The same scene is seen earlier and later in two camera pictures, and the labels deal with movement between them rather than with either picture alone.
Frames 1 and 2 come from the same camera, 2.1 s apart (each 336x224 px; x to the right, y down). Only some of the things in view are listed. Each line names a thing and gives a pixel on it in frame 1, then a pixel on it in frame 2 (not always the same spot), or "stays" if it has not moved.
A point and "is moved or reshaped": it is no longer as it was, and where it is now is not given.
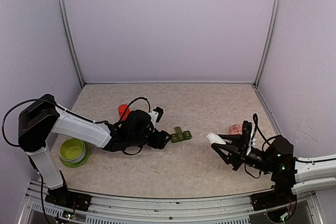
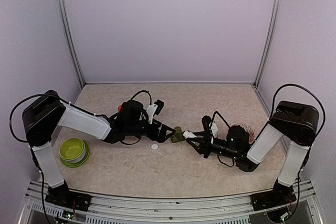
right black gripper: x=235 y=157 -> x=205 y=143
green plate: x=83 y=161 stays
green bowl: x=72 y=150 stays
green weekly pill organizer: x=179 y=135 stays
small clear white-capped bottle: x=215 y=138 is moved or reshaped
